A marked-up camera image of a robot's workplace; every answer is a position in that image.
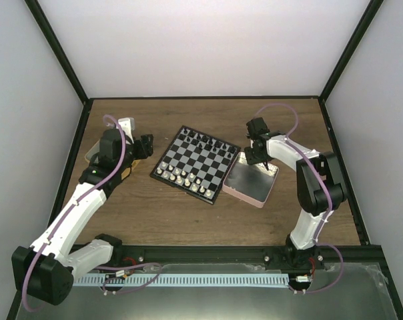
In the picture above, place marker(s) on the black white chess board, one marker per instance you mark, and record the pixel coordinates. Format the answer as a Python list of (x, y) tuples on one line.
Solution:
[(208, 172)]

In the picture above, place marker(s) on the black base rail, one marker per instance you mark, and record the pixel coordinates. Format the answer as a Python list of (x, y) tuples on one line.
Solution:
[(272, 256)]

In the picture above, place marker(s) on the black chess pieces row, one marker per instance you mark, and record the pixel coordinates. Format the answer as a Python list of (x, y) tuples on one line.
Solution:
[(189, 141)]

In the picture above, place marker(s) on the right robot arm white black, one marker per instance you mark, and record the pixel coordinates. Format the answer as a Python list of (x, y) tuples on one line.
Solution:
[(321, 188)]

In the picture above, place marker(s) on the pink metal tin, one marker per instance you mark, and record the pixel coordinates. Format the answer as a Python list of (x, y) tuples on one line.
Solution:
[(250, 183)]

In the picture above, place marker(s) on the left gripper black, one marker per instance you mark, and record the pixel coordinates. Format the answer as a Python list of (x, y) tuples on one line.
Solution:
[(146, 148)]

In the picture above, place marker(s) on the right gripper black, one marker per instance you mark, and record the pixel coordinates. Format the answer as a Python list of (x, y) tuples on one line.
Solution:
[(250, 158)]

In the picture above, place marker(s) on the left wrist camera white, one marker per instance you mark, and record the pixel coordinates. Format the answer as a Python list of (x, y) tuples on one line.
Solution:
[(128, 125)]

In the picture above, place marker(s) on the metal front plate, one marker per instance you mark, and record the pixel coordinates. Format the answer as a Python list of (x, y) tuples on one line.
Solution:
[(350, 291)]

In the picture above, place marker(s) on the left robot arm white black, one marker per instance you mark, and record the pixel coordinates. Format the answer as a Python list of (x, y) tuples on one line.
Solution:
[(47, 268)]

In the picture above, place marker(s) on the yellow metal tin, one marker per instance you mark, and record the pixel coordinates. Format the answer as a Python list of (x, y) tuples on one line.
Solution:
[(103, 158)]

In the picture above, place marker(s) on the light blue slotted cable duct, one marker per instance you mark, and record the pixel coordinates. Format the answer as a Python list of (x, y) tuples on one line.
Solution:
[(269, 280)]

